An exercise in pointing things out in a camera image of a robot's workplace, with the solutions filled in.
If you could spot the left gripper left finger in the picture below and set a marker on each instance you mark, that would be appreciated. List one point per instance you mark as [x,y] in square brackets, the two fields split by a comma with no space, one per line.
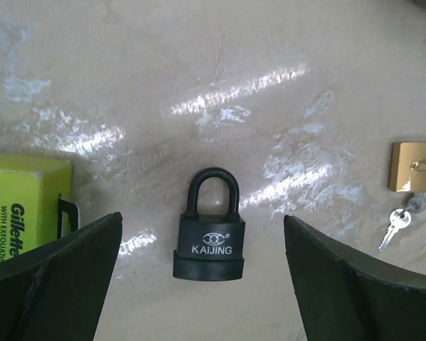
[57,291]

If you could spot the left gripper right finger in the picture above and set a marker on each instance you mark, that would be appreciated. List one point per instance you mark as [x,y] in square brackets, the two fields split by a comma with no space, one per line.
[345,294]

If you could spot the small silver keys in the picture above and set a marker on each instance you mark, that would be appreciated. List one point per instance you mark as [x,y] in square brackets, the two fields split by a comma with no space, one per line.
[402,217]

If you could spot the black padlock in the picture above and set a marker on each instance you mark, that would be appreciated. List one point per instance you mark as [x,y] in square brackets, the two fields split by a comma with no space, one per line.
[210,247]

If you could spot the brass padlock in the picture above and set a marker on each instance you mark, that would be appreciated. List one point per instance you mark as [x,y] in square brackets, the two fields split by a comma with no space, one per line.
[408,167]

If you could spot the green black product box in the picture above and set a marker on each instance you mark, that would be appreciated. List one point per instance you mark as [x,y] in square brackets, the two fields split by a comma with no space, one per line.
[35,205]

